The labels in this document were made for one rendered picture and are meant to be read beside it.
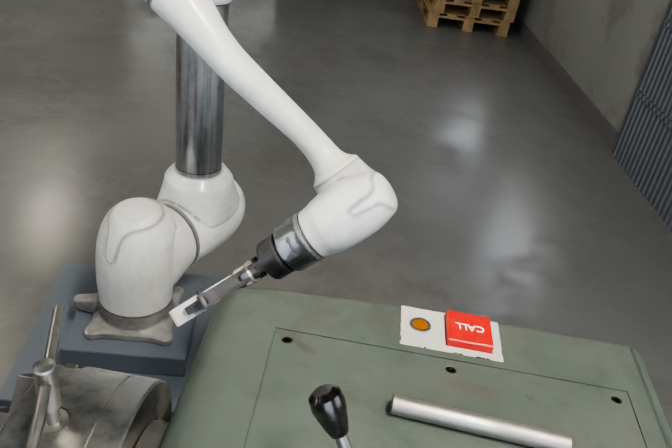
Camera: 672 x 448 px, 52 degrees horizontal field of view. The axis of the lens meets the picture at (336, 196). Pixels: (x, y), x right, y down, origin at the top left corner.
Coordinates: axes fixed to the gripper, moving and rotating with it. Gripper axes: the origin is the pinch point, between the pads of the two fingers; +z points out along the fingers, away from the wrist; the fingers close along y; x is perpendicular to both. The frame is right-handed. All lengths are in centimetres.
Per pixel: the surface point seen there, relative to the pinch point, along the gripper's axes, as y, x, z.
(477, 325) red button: 21, 22, -46
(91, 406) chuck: 48.4, 3.3, -10.5
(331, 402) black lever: 57, 13, -39
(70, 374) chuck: 44.2, -0.9, -6.7
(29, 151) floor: -197, -112, 149
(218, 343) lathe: 35.9, 5.3, -20.5
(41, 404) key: 57, 0, -13
